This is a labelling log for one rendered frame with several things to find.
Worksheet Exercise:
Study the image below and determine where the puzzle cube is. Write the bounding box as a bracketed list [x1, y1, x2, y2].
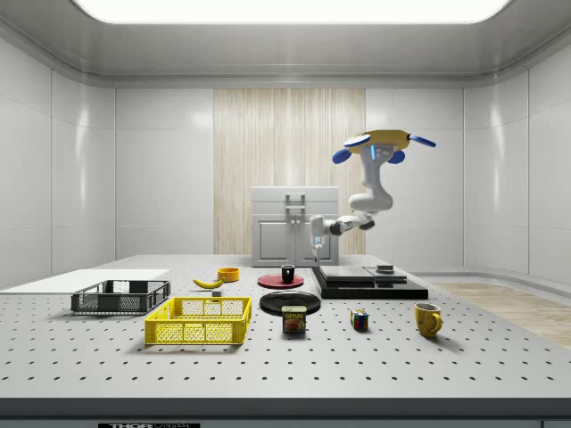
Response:
[349, 308, 370, 332]

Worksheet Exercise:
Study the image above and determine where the banana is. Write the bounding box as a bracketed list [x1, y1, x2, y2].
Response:
[192, 276, 227, 291]

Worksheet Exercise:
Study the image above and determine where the red plate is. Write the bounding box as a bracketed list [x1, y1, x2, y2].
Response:
[257, 273, 304, 289]

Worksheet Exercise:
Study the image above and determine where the yellow basket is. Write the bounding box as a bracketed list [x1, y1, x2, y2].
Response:
[144, 296, 253, 347]

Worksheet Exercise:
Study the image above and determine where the drone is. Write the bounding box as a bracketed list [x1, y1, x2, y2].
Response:
[332, 128, 438, 167]

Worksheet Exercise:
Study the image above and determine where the white board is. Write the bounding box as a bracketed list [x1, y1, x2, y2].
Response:
[0, 268, 172, 294]

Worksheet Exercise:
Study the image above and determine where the black plate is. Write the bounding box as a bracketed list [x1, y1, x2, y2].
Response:
[259, 290, 323, 315]

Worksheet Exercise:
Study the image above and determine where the flat-sided can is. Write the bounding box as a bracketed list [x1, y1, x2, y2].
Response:
[280, 305, 309, 334]

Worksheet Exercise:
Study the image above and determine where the dark grey basket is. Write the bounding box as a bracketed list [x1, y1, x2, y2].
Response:
[70, 279, 172, 317]

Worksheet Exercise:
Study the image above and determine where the white cabinet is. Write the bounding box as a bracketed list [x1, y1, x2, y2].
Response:
[251, 185, 341, 268]

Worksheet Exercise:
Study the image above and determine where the yellow mug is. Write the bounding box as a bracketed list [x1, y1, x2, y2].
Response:
[413, 302, 444, 338]

